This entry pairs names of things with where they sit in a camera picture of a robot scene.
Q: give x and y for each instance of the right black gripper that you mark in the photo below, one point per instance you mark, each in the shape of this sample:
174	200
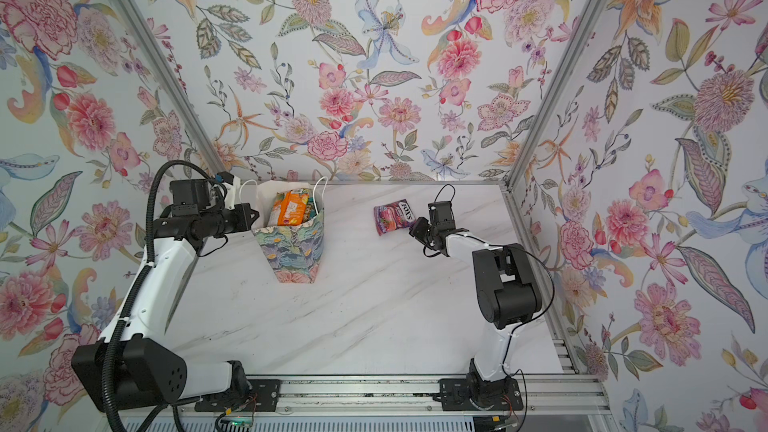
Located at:
418	229

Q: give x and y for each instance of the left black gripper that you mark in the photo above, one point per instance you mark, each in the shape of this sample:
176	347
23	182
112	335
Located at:
243	221

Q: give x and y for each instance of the small purple Fox's candy pack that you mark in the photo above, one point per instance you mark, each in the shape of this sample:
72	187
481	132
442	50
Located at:
393	216

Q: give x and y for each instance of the orange snack pack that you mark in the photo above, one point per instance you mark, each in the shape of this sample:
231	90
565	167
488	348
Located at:
291	208

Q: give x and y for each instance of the floral paper gift bag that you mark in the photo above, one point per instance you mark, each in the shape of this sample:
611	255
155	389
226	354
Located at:
293	252

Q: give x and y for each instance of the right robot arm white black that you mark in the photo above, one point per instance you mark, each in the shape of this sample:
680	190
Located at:
507	294

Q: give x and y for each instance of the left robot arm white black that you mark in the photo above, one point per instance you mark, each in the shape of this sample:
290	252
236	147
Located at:
130	366

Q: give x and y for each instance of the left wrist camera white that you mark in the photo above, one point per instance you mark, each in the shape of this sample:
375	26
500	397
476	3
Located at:
232	185

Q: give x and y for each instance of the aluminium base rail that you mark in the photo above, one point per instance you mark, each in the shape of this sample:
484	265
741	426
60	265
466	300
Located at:
379	395

